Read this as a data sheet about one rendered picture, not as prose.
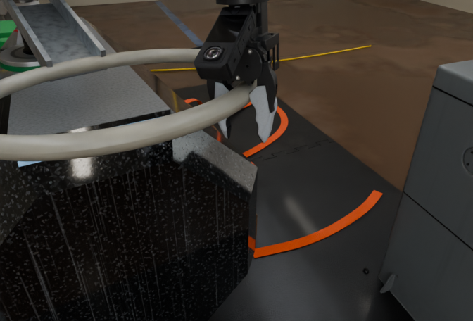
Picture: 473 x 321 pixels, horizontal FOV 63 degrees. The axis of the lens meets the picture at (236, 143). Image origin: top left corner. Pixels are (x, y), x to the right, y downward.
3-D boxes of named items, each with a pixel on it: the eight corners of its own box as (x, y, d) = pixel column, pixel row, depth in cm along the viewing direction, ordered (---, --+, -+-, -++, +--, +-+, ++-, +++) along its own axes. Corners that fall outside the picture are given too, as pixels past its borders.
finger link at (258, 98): (291, 128, 61) (277, 71, 58) (279, 143, 56) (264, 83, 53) (272, 130, 62) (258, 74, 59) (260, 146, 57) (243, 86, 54)
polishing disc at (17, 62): (84, 43, 126) (84, 39, 125) (65, 65, 108) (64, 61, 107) (17, 44, 124) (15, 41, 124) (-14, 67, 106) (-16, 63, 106)
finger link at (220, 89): (240, 127, 64) (250, 74, 60) (226, 141, 60) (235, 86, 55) (223, 121, 65) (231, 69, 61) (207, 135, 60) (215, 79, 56)
